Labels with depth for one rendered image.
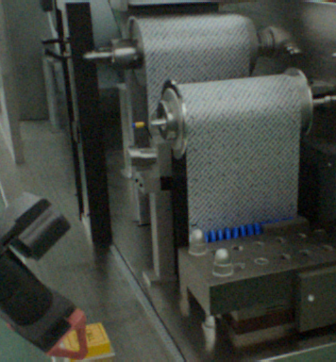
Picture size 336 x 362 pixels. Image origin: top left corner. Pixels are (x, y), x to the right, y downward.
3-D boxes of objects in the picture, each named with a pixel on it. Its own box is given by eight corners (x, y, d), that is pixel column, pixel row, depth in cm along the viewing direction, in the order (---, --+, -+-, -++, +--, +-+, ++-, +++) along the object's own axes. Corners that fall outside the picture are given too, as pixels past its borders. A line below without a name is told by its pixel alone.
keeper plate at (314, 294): (294, 326, 120) (295, 272, 116) (342, 315, 123) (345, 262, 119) (301, 333, 118) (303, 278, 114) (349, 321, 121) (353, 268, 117)
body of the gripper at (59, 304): (38, 284, 92) (7, 250, 87) (80, 309, 85) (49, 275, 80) (2, 320, 89) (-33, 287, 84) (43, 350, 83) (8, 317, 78)
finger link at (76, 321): (81, 323, 95) (46, 285, 89) (111, 343, 90) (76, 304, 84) (46, 361, 92) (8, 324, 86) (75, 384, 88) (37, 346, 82)
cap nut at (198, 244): (186, 249, 123) (185, 227, 121) (204, 246, 124) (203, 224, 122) (193, 257, 120) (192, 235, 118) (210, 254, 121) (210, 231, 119)
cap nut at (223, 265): (209, 270, 115) (209, 246, 113) (228, 266, 116) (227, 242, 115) (217, 279, 112) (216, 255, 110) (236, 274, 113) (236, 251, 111)
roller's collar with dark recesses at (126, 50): (109, 68, 145) (107, 37, 143) (136, 66, 147) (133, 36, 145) (116, 73, 140) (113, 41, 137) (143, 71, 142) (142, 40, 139)
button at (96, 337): (62, 342, 119) (61, 330, 118) (102, 333, 121) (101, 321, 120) (69, 364, 113) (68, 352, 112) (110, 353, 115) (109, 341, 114)
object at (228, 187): (189, 240, 129) (186, 150, 122) (295, 222, 137) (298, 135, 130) (190, 241, 128) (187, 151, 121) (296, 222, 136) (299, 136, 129)
